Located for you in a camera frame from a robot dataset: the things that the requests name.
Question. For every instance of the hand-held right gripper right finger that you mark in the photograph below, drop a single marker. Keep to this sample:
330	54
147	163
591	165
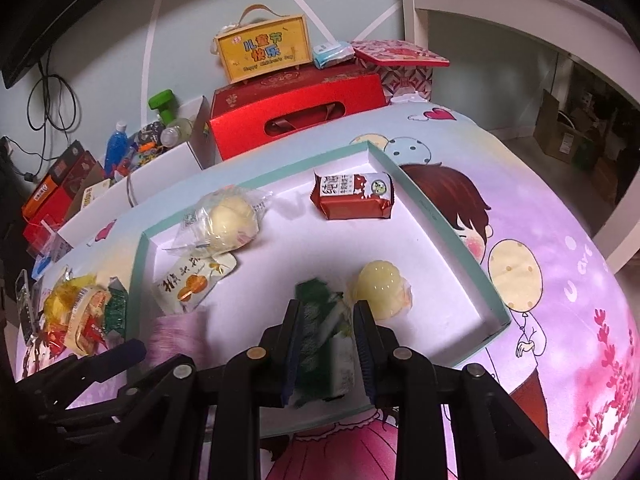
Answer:
365	355

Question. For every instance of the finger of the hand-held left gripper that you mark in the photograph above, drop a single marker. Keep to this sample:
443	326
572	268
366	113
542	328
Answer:
100	407
90	367

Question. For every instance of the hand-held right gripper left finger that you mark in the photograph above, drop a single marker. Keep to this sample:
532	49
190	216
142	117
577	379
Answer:
295	360

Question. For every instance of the green and white biscuit packet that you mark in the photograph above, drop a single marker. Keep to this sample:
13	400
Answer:
327	340

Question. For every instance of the beige orange-print snack packet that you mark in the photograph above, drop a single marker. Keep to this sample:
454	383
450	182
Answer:
87	315

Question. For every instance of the yellow jelly cup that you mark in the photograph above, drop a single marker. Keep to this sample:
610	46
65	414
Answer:
382	287

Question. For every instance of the teal shallow cardboard box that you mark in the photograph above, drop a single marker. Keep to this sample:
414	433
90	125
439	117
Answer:
300	240

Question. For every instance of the cream packet with orange print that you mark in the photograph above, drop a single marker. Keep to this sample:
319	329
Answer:
192	285

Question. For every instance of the clear-wrapped white bun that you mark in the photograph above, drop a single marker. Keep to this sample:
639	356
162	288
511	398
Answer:
230	220

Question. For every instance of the red and white biscuit packet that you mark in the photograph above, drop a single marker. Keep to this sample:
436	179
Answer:
350	195

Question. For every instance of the smartphone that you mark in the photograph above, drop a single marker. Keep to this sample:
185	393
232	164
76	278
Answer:
26	305

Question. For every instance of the blue and white carton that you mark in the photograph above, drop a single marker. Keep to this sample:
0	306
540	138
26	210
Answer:
42	267

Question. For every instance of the clear plastic box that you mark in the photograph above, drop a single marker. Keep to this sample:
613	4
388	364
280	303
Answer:
47	237

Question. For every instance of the yellow card game box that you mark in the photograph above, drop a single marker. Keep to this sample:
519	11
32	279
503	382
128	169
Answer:
95	194

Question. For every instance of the dark red box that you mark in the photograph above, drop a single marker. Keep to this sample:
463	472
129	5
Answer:
75	190

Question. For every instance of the orange and black box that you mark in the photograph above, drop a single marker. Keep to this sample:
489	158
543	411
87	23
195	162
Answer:
52	180

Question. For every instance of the white cardboard box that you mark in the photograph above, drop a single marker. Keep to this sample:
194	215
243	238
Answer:
160	180

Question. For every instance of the blue bead bottle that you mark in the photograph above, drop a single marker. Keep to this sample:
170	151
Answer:
116	147

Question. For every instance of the black patterned round case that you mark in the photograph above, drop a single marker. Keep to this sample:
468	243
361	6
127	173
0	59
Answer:
150	135

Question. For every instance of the red gift box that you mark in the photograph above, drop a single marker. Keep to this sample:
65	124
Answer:
300	110

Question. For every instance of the green dumbbell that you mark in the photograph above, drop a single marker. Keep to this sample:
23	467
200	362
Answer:
161	102

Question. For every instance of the red patterned box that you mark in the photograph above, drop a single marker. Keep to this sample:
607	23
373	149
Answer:
400	60

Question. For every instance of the brown cardboard box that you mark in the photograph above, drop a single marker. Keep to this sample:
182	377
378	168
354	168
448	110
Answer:
557	125

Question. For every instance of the light blue tissue pack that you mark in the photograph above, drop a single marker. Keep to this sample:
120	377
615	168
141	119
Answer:
332	55

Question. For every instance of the white shelf unit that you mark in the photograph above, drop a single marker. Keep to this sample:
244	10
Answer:
415	15

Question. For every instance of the black monitor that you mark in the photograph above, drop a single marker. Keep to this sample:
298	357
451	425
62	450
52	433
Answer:
60	10

